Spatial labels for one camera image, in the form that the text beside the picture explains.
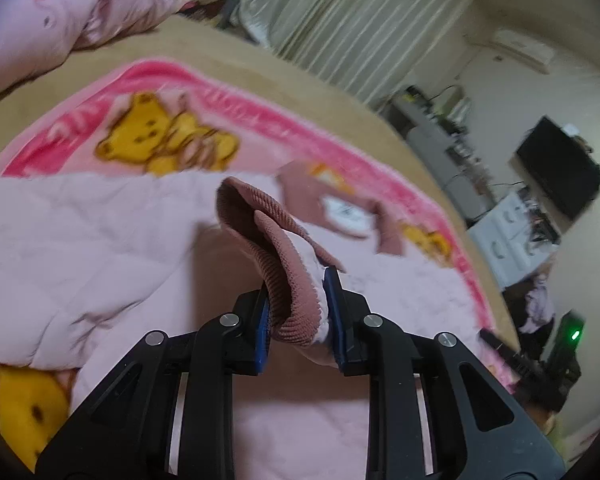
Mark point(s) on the black television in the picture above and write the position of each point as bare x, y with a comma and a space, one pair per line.
560, 170

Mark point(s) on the pink duvet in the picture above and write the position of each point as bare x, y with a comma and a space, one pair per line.
45, 25

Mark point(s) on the grey desk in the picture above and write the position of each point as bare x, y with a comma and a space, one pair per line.
440, 155

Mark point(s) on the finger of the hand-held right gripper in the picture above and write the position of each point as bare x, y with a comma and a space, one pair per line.
510, 357

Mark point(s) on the white drawer cabinet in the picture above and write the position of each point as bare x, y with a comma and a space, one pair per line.
510, 240

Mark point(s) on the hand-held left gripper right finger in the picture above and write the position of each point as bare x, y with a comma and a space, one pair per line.
333, 320

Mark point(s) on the white air conditioner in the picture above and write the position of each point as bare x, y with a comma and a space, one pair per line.
522, 45

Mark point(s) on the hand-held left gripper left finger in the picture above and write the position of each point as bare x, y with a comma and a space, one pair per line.
261, 327

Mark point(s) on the pink quilted jacket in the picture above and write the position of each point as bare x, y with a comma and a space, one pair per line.
105, 260

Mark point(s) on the pink bear printed blanket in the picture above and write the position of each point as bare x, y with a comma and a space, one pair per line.
190, 130

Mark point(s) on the striped cream curtain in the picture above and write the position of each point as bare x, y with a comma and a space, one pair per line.
360, 15

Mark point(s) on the beige bed sheet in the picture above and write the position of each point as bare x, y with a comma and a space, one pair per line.
290, 90

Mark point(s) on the purple cloth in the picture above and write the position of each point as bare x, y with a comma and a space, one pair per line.
537, 305

